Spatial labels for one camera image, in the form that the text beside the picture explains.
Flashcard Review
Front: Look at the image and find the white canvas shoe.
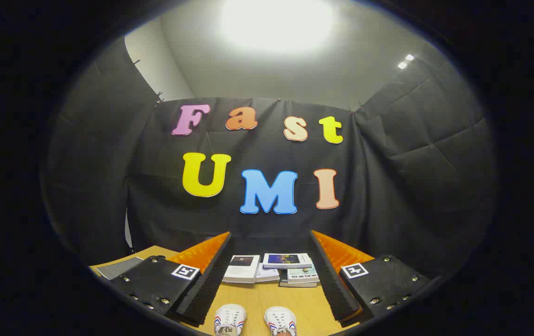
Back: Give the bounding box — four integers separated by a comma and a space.
214, 304, 247, 336
264, 306, 297, 336

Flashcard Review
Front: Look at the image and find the beige grey fabric storage box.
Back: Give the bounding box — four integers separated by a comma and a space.
95, 257, 144, 280

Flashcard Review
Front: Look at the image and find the book with pale teal cover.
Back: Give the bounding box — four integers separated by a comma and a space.
287, 266, 320, 284

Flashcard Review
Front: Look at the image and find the white book with dark photo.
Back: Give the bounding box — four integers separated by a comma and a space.
223, 255, 260, 283

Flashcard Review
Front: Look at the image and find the black backdrop cloth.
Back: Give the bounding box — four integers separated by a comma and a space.
43, 37, 499, 278

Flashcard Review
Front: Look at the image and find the book with blue picture cover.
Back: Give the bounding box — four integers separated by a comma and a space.
262, 253, 313, 270

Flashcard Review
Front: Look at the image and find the large ceiling light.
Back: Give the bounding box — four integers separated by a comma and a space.
220, 0, 335, 52

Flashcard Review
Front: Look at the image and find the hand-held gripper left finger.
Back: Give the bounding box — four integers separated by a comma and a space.
110, 232, 233, 327

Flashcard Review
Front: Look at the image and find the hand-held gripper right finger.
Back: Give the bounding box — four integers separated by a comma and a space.
308, 230, 432, 322

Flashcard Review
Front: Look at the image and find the dark grey book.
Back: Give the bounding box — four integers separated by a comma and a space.
279, 271, 319, 288

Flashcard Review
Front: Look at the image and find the plain white book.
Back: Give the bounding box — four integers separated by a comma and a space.
254, 262, 280, 283

